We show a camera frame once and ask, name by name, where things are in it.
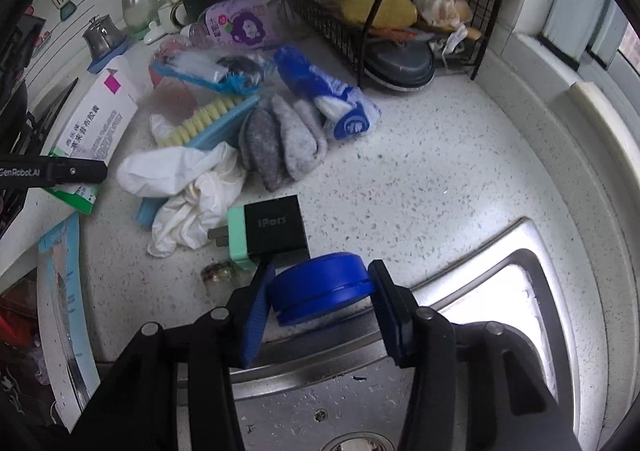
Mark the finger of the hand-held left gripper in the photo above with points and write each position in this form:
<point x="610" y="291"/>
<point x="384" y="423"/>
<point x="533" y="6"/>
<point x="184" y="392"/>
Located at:
<point x="75" y="172"/>

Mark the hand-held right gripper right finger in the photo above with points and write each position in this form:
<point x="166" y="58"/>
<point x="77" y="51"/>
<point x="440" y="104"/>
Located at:
<point x="390" y="326"/>

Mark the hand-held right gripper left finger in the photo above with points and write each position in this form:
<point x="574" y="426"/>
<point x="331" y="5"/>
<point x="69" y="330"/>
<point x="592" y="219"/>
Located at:
<point x="255" y="326"/>

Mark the white and green box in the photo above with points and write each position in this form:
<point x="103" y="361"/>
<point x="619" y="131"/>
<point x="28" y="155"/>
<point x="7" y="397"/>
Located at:
<point x="100" y="116"/>

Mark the blue round lid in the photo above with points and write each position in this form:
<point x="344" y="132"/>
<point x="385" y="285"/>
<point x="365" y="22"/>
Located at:
<point x="315" y="286"/>

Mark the grey cloth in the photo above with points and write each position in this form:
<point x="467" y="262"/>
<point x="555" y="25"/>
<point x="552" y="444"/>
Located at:
<point x="280" y="141"/>

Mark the black gas stove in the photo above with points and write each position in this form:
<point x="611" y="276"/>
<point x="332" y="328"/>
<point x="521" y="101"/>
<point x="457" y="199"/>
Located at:
<point x="50" y="116"/>

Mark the small glass jar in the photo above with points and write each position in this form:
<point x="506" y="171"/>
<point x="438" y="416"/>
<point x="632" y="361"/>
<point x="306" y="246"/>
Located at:
<point x="217" y="276"/>

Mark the stainless steel sink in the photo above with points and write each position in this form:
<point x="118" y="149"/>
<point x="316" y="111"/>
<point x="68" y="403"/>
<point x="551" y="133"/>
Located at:
<point x="325" y="396"/>

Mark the black and mint charger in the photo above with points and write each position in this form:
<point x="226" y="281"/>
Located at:
<point x="275" y="226"/>

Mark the light blue packaging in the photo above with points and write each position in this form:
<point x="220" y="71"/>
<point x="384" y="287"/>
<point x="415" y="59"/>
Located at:
<point x="65" y="291"/>

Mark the metal pot on blue base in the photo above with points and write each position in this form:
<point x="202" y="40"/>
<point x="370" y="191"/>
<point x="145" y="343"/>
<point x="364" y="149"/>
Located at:
<point x="102" y="38"/>

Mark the blue scrub brush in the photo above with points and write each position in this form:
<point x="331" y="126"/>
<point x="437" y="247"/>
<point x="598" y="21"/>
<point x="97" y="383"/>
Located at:
<point x="220" y="123"/>

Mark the clear plastic bag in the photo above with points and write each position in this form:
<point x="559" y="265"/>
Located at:
<point x="200" y="66"/>

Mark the white plastic dispenser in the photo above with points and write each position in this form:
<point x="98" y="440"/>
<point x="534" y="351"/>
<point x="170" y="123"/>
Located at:
<point x="162" y="18"/>

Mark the purple label plastic bottle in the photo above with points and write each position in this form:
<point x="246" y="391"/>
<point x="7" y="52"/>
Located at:
<point x="245" y="23"/>

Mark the blue plastic pack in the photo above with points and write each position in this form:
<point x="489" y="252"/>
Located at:
<point x="300" y="76"/>

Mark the grey round lid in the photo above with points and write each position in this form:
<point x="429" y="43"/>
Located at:
<point x="400" y="66"/>

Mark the orange packet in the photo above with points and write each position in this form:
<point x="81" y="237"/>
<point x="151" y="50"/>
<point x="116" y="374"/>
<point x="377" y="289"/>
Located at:
<point x="400" y="33"/>

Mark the garlic in plastic bag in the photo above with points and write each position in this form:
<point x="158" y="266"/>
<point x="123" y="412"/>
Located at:
<point x="440" y="3"/>

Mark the window frame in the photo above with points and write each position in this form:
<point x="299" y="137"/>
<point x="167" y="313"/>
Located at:
<point x="560" y="16"/>

